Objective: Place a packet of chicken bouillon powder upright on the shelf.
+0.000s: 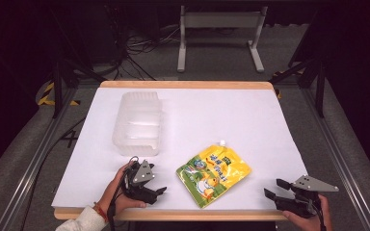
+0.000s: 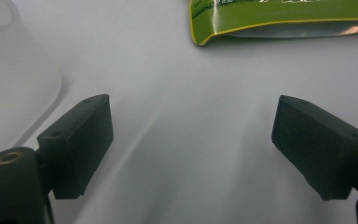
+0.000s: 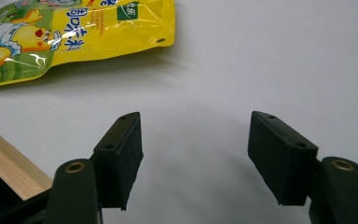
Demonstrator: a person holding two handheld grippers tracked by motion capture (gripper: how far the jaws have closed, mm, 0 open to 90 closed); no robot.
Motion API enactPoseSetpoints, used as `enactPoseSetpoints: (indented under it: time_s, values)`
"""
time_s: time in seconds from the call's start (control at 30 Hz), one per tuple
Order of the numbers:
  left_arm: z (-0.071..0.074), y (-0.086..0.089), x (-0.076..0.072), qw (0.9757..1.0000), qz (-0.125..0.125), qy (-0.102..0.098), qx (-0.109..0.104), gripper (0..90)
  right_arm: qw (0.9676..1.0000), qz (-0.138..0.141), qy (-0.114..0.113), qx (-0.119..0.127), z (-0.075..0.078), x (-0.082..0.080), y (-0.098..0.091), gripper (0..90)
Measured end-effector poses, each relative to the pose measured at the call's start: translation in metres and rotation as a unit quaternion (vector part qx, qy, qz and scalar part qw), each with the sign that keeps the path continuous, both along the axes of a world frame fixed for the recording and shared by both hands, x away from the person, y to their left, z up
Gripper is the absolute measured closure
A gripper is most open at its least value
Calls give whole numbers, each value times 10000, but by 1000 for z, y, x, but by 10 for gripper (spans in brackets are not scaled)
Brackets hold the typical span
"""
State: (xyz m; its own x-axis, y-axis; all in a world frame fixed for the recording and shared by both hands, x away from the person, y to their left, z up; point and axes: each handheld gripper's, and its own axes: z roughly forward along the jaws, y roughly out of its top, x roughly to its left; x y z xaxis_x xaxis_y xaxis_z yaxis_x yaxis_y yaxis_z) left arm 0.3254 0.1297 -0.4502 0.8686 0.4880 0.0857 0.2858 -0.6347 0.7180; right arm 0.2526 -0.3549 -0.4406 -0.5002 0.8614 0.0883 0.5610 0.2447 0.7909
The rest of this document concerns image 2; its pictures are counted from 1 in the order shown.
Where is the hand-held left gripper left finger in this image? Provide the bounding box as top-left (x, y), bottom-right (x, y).
top-left (36, 93), bottom-right (115, 201)

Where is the green snack pouch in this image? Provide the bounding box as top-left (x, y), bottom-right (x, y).
top-left (188, 0), bottom-right (358, 47)

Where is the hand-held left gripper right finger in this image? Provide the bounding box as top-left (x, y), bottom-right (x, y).
top-left (270, 94), bottom-right (358, 202)

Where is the white plastic container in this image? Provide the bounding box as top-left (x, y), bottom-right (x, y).
top-left (0, 0), bottom-right (63, 157)

